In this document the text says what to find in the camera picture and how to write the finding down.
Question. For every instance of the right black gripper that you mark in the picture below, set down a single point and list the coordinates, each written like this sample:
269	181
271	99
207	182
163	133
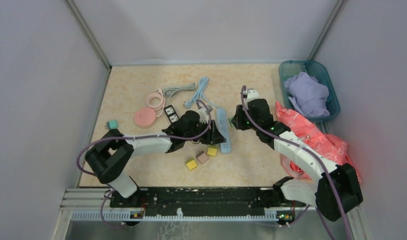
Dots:
238	120

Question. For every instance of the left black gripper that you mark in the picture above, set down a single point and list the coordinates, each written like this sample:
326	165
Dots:
216	136

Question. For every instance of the light blue power strip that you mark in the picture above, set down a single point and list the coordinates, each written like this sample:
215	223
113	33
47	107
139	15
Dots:
223	127

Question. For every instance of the yellow charger plug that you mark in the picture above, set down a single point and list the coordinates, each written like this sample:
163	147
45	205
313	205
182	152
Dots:
212	151
191	163

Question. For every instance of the teal USB charger plug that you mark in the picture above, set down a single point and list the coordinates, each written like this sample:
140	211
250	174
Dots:
112	124

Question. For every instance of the green USB charger plug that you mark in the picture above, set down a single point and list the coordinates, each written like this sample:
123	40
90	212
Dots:
231	122

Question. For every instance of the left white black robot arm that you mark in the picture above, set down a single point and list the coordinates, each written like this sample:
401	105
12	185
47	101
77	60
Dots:
110	155

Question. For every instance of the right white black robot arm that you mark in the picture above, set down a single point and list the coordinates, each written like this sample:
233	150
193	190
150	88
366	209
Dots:
334	190

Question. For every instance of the pink brown charger plug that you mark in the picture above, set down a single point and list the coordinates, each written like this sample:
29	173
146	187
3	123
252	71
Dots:
202	157

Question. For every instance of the black power strip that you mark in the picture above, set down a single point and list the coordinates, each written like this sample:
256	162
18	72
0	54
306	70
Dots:
171	114

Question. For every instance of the teal plastic basket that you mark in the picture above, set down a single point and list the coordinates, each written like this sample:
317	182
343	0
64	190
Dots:
315	69

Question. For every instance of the lavender cloth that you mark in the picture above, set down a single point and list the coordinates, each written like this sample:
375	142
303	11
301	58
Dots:
307	95

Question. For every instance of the red patterned plastic bag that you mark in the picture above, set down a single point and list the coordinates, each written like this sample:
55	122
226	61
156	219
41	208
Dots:
328	145

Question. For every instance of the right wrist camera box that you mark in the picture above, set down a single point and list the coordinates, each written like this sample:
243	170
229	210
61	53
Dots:
250	94

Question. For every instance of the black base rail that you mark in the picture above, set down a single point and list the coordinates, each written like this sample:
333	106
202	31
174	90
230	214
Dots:
203	201

